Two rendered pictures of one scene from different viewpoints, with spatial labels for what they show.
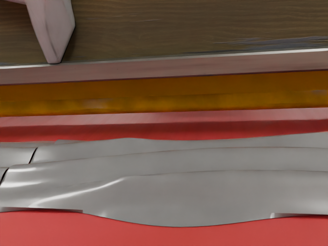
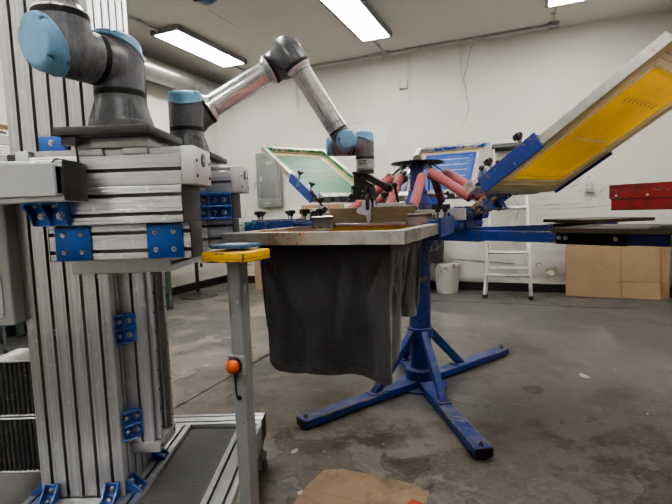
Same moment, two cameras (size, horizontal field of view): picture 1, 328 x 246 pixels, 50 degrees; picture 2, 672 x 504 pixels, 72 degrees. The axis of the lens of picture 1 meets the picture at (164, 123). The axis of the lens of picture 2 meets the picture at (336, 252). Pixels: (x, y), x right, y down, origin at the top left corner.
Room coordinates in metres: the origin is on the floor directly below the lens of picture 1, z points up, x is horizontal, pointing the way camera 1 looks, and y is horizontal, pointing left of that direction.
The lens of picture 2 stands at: (-1.66, -0.22, 1.05)
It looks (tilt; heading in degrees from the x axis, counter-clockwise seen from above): 5 degrees down; 13
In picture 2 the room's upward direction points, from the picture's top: 2 degrees counter-clockwise
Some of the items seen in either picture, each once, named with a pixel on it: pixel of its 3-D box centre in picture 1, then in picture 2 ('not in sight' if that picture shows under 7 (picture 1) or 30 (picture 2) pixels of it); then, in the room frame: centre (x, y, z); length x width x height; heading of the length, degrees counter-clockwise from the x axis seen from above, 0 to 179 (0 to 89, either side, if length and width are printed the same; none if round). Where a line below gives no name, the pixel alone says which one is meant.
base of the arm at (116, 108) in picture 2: not in sight; (121, 113); (-0.63, 0.54, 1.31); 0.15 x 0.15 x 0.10
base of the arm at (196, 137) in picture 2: not in sight; (187, 142); (-0.14, 0.64, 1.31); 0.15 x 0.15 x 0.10
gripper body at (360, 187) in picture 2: not in sight; (364, 185); (0.22, 0.07, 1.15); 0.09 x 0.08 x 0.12; 80
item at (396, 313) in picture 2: not in sight; (406, 299); (-0.08, -0.11, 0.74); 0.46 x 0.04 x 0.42; 170
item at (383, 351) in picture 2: not in sight; (323, 311); (-0.28, 0.13, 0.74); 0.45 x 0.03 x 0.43; 80
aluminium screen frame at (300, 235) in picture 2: not in sight; (353, 231); (0.01, 0.08, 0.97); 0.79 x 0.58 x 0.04; 170
